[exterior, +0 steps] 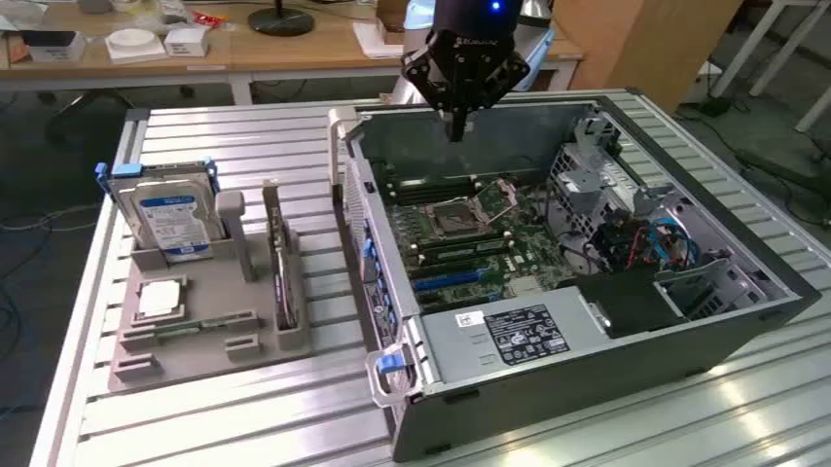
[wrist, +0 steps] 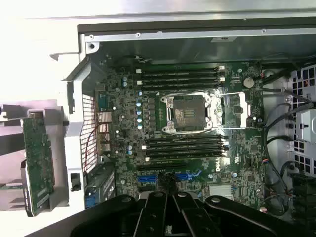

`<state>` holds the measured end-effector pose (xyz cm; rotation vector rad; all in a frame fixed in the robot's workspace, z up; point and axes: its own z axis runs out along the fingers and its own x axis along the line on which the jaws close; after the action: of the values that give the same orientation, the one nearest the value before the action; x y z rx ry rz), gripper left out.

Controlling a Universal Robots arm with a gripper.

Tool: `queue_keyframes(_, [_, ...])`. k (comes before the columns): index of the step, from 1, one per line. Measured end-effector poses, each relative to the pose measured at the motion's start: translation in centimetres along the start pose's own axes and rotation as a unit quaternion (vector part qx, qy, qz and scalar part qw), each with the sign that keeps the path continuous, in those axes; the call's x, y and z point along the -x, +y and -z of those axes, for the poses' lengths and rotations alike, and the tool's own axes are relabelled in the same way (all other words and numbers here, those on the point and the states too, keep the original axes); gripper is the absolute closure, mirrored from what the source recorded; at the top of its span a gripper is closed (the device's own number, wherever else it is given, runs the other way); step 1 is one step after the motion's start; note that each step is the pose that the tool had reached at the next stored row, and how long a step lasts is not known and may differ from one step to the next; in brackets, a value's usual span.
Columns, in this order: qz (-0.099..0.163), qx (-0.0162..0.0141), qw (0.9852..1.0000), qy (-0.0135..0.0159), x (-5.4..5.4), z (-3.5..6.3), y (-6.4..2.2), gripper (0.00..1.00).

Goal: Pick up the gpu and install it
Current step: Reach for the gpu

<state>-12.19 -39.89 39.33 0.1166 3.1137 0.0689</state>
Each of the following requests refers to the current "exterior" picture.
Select white papers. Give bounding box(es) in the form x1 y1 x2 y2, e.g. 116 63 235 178
352 19 408 59

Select grey power supply unit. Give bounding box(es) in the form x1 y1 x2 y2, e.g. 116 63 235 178
415 285 615 385

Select green motherboard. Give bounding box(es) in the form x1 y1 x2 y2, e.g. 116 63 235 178
381 162 579 315

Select metal socket cover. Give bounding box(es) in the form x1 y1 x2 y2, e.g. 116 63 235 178
471 178 520 210

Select black plastic shroud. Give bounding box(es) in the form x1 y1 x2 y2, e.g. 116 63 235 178
575 269 689 340

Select grey parts rack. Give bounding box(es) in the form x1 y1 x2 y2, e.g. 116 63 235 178
105 190 317 394

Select green RAM stick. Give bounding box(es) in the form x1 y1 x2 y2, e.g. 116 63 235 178
152 317 255 338
421 236 513 260

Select open black PC case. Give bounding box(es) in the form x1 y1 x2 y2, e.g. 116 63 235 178
325 92 824 464

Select black round lamp base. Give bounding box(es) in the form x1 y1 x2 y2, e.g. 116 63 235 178
248 0 317 36

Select red wire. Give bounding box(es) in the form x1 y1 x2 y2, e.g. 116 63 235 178
631 225 659 268

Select wooden cabinet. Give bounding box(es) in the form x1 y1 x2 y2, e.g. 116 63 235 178
544 0 747 106

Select white labelled box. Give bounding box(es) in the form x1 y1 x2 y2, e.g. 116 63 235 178
161 26 213 57

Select wooden desk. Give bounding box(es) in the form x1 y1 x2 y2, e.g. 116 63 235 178
229 0 585 106
0 0 235 106

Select blue wire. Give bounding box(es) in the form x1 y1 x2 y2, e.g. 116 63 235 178
647 215 701 271

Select open cardboard box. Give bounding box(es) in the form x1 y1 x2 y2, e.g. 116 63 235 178
375 0 415 45

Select white round holder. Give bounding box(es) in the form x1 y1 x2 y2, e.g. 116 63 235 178
105 27 169 64

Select brown cardboard piece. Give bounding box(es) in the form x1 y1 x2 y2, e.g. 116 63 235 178
0 34 32 70

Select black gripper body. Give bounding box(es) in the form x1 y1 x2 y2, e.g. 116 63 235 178
424 0 524 111

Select blue expansion slot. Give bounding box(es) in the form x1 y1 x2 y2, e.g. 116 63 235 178
412 269 499 295

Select silver CPU chip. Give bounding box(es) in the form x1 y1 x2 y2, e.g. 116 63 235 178
137 281 183 315

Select hard disk in blue carrier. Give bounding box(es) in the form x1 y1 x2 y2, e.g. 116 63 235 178
93 158 220 267

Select metal disk bay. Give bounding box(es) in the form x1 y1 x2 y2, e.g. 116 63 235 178
652 257 791 322
548 109 676 234

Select white table frame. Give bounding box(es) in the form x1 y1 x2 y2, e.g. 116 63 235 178
708 0 831 133

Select graphics card with metal bracket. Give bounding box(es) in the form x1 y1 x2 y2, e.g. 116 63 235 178
261 178 305 333

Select black and white box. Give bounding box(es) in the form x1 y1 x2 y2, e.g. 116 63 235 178
18 29 87 63

